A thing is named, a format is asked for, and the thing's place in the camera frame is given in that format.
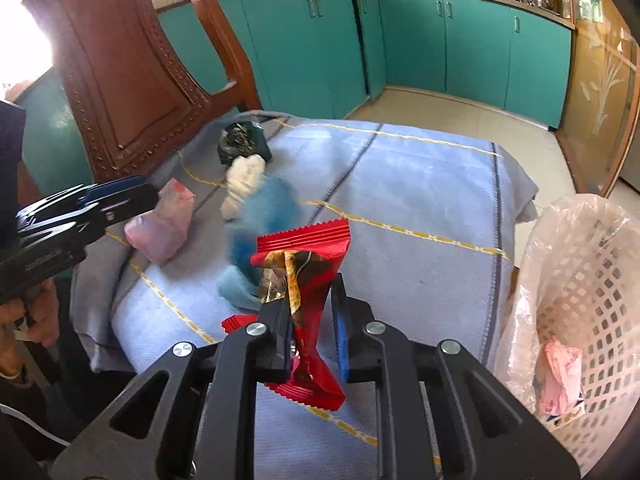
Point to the carved wooden chair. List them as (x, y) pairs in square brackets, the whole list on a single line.
[(130, 70)]

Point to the cream snack packet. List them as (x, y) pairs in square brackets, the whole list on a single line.
[(242, 180)]

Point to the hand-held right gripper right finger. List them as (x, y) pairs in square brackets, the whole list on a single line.
[(340, 335)]

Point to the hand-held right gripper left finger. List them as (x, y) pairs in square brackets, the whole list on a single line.
[(275, 340)]

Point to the pink tissue pack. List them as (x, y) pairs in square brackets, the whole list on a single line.
[(160, 230)]

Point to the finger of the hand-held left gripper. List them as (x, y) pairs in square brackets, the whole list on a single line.
[(130, 202), (117, 184)]

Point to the person's left hand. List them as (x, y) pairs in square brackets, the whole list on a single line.
[(45, 315)]

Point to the blue checked blanket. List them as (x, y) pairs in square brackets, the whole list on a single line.
[(410, 210)]

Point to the blue paper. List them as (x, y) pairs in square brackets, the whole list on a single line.
[(270, 205)]

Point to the person's left forearm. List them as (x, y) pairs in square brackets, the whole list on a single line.
[(11, 352)]

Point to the white plastic waste basket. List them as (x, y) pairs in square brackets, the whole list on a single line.
[(520, 320)]

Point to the red snack wrapper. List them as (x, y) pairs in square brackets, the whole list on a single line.
[(320, 250)]

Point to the etched glass sliding door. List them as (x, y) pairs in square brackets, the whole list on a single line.
[(600, 85)]

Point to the pink paper wrapper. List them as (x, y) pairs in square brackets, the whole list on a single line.
[(560, 375)]

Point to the white plastic mesh basket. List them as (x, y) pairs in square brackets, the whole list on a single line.
[(590, 285)]

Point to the dark green snack packet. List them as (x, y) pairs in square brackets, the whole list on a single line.
[(242, 142)]

